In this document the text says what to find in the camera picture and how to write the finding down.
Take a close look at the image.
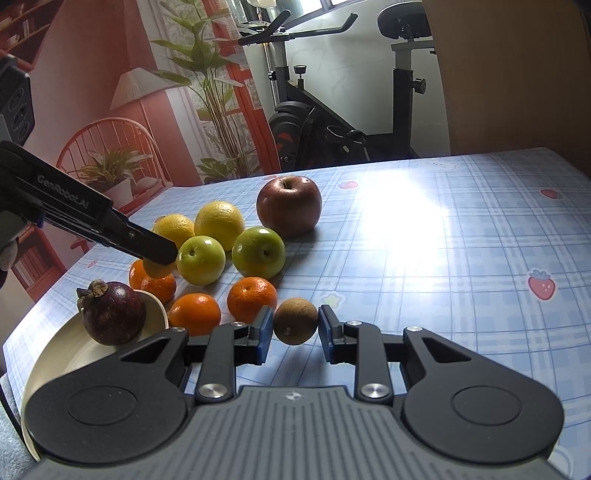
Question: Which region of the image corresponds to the brown longan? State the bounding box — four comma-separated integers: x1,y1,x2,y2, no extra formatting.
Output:
273,297,318,345

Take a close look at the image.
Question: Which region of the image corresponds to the orange mandarin front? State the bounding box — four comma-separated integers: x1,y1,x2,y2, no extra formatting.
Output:
168,293,221,336

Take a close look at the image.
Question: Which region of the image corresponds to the orange mandarin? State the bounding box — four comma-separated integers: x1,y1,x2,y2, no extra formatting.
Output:
128,259,176,304
142,259,176,279
168,293,221,336
226,277,277,324

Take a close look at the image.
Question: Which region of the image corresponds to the dark purple mangosteen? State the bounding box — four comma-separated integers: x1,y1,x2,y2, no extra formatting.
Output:
76,279,146,346

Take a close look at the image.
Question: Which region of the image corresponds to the green apple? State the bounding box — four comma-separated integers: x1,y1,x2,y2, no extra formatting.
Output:
176,235,226,287
231,226,286,280

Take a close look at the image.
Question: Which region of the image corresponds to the red apple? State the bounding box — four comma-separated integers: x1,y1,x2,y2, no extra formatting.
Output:
256,175,322,238

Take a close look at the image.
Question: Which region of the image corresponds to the gloved left hand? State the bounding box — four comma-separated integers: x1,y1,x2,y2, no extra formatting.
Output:
0,210,30,288

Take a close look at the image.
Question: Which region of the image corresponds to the left yellow lemon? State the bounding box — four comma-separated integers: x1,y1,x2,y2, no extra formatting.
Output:
152,214,194,249

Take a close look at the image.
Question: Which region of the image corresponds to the yellow lemon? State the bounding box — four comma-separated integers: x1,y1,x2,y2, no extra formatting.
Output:
194,200,245,252
152,214,194,249

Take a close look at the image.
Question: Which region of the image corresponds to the right yellow lemon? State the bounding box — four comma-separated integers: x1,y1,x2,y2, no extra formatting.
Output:
194,200,245,252

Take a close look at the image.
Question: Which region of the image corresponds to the beige round plate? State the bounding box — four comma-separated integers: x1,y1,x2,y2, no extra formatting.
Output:
21,290,168,462

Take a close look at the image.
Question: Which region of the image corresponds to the printed room backdrop poster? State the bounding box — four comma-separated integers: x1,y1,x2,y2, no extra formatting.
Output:
0,0,283,301

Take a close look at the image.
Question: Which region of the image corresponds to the black exercise bike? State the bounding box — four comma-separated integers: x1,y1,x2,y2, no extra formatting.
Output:
238,1,435,172

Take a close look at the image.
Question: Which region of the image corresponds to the blue plaid tablecloth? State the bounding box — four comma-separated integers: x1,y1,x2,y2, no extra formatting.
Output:
2,147,591,480

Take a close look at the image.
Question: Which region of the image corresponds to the wooden wardrobe panel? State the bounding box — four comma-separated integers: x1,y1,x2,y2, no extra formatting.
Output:
424,1,590,173

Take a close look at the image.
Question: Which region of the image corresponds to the window with dark frame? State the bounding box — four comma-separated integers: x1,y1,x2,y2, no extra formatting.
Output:
245,0,356,20

